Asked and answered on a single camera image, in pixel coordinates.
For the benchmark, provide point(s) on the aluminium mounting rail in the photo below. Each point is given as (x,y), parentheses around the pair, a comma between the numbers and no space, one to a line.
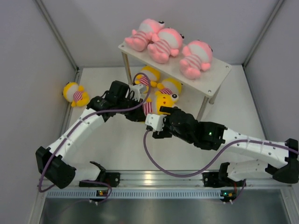
(159,179)

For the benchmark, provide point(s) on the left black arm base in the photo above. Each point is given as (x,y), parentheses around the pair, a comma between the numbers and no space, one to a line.
(110,178)

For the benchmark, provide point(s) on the grey slotted cable duct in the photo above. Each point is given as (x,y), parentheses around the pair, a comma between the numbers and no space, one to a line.
(137,194)

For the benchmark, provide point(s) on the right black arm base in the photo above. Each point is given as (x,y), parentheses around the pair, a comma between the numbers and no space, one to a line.
(216,180)

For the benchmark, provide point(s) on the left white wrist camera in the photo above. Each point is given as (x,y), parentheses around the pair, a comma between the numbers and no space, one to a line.
(136,91)

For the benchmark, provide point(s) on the pink plush toy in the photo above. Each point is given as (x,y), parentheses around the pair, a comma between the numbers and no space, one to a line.
(141,37)
(167,42)
(198,57)

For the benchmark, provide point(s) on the yellow plush toy wall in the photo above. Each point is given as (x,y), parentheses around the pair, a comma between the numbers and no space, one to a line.
(76,94)

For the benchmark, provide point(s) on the white two-tier shelf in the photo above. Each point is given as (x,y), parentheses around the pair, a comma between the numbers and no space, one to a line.
(207,85)

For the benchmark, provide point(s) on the yellow plush toy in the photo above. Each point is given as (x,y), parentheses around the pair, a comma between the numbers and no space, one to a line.
(153,106)
(169,86)
(148,76)

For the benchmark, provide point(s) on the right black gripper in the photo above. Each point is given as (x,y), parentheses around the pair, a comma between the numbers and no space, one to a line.
(163,133)

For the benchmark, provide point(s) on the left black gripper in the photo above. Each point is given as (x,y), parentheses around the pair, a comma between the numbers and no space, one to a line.
(138,115)

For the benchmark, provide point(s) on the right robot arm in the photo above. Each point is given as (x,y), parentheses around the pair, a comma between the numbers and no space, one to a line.
(278,160)

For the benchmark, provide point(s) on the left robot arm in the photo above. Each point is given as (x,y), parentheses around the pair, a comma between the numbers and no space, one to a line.
(55,162)

